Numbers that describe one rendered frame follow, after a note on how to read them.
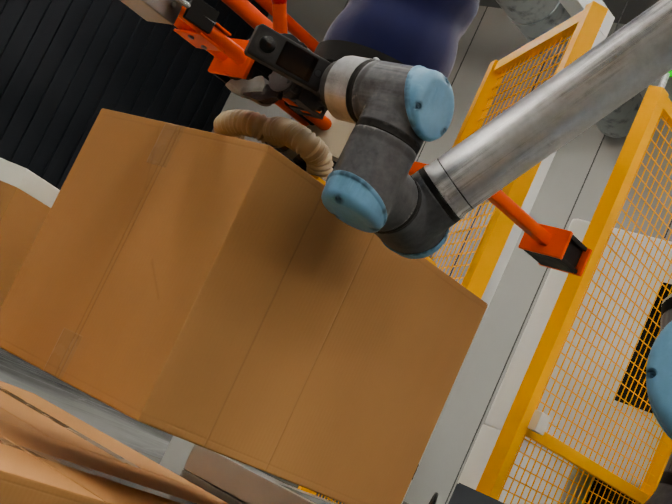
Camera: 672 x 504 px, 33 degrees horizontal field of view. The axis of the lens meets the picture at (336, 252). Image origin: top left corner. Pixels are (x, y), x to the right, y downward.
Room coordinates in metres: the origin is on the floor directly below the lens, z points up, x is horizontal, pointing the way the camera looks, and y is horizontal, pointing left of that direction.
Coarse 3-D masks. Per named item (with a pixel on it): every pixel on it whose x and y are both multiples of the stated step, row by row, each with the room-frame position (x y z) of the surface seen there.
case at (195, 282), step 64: (128, 128) 1.71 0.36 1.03; (192, 128) 1.61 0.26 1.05; (64, 192) 1.76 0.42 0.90; (128, 192) 1.66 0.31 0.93; (192, 192) 1.57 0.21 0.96; (256, 192) 1.51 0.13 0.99; (320, 192) 1.58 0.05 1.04; (64, 256) 1.71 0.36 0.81; (128, 256) 1.61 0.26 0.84; (192, 256) 1.52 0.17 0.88; (256, 256) 1.54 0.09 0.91; (320, 256) 1.62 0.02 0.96; (384, 256) 1.71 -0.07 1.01; (0, 320) 1.76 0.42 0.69; (64, 320) 1.66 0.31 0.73; (128, 320) 1.57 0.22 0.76; (192, 320) 1.50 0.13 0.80; (256, 320) 1.58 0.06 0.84; (320, 320) 1.66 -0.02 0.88; (384, 320) 1.76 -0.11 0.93; (448, 320) 1.87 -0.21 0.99; (128, 384) 1.53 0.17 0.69; (192, 384) 1.54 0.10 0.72; (256, 384) 1.62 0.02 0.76; (320, 384) 1.70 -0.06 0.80; (384, 384) 1.80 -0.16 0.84; (448, 384) 1.92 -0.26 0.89; (256, 448) 1.65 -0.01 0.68; (320, 448) 1.75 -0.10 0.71; (384, 448) 1.85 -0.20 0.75
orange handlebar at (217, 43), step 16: (176, 32) 1.60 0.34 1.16; (192, 32) 1.56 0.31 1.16; (224, 32) 1.58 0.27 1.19; (208, 48) 1.60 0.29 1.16; (224, 48) 1.59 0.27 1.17; (240, 48) 1.61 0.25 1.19; (288, 112) 1.77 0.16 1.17; (304, 112) 1.73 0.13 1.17; (320, 112) 1.76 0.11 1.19; (320, 128) 1.78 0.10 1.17; (512, 208) 1.76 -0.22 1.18; (528, 224) 1.81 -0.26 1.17; (544, 240) 1.85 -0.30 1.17
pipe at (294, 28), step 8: (224, 0) 11.25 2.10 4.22; (232, 0) 11.26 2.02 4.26; (240, 0) 11.32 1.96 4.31; (256, 0) 11.95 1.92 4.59; (264, 0) 11.97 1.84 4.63; (232, 8) 11.38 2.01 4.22; (240, 8) 11.37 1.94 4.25; (248, 8) 11.42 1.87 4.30; (256, 8) 11.56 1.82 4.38; (264, 8) 12.08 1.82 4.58; (240, 16) 11.50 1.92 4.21; (248, 16) 11.49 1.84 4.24; (256, 16) 11.54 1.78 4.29; (264, 16) 11.65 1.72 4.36; (272, 16) 12.23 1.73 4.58; (288, 16) 12.29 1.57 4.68; (256, 24) 11.61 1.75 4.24; (272, 24) 11.75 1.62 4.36; (288, 24) 12.34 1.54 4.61; (296, 24) 12.41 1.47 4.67; (296, 32) 12.47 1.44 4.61; (304, 32) 12.54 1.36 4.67; (304, 40) 12.60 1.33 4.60; (312, 40) 12.66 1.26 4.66; (312, 48) 12.74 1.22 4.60
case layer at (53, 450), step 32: (0, 384) 2.45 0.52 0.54; (0, 416) 1.89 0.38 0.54; (32, 416) 2.11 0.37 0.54; (64, 416) 2.39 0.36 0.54; (0, 448) 1.54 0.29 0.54; (32, 448) 1.68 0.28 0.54; (64, 448) 1.85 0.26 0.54; (96, 448) 2.07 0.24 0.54; (128, 448) 2.34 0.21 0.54; (0, 480) 1.38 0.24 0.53; (32, 480) 1.41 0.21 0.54; (64, 480) 1.51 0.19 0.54; (96, 480) 1.65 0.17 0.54; (128, 480) 1.82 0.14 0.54; (160, 480) 2.03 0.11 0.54
